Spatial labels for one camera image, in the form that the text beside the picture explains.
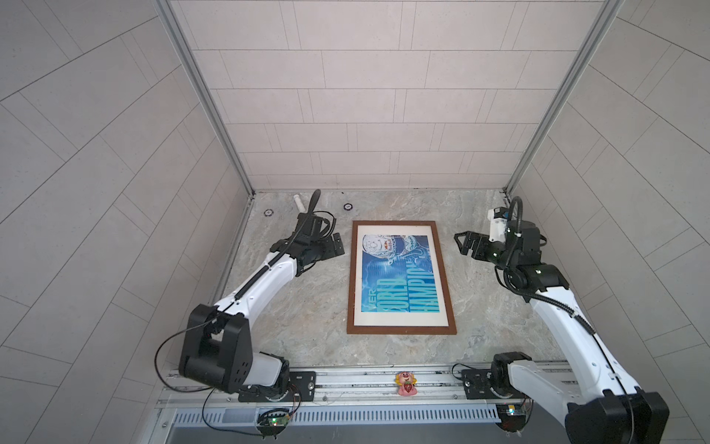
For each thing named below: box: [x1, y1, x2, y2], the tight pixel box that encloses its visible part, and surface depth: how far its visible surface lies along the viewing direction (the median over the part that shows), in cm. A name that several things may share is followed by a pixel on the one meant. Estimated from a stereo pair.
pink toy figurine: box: [394, 370, 418, 397], surface depth 71 cm
